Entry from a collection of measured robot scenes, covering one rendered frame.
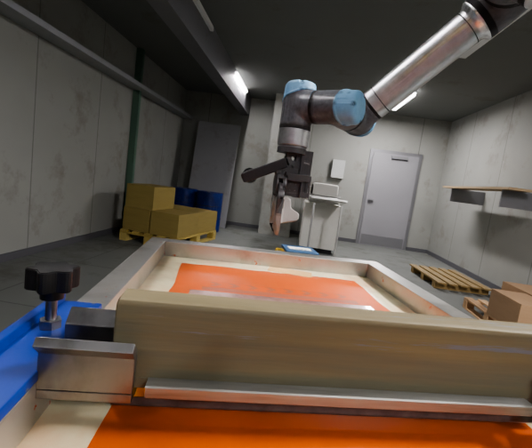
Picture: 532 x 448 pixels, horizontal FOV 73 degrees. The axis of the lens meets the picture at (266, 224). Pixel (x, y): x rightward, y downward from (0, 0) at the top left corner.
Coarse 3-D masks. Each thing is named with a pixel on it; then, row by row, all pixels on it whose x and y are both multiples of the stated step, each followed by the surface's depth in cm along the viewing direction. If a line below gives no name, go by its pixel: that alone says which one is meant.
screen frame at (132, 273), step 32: (160, 256) 81; (192, 256) 86; (224, 256) 87; (256, 256) 88; (288, 256) 89; (320, 256) 93; (96, 288) 49; (384, 288) 81; (416, 288) 73; (32, 416) 27
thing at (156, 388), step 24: (168, 384) 29; (192, 384) 29; (216, 384) 30; (240, 384) 30; (264, 384) 30; (360, 408) 31; (384, 408) 31; (408, 408) 31; (432, 408) 31; (456, 408) 32; (480, 408) 32; (504, 408) 32; (528, 408) 33
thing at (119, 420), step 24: (192, 264) 81; (192, 288) 65; (120, 408) 31; (144, 408) 31; (168, 408) 32; (192, 408) 32; (96, 432) 28; (120, 432) 28; (144, 432) 29; (168, 432) 29; (192, 432) 29; (216, 432) 30; (240, 432) 30; (264, 432) 30; (288, 432) 31; (312, 432) 31; (336, 432) 32
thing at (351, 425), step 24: (288, 288) 73; (312, 288) 75; (336, 288) 78; (360, 288) 80; (360, 432) 32; (384, 432) 33; (408, 432) 33; (432, 432) 33; (456, 432) 34; (480, 432) 34; (504, 432) 35; (528, 432) 35
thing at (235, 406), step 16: (144, 400) 31; (160, 400) 31; (176, 400) 31; (192, 400) 31; (384, 416) 34; (400, 416) 34; (416, 416) 34; (432, 416) 34; (448, 416) 34; (464, 416) 35; (480, 416) 35; (496, 416) 35; (512, 416) 35
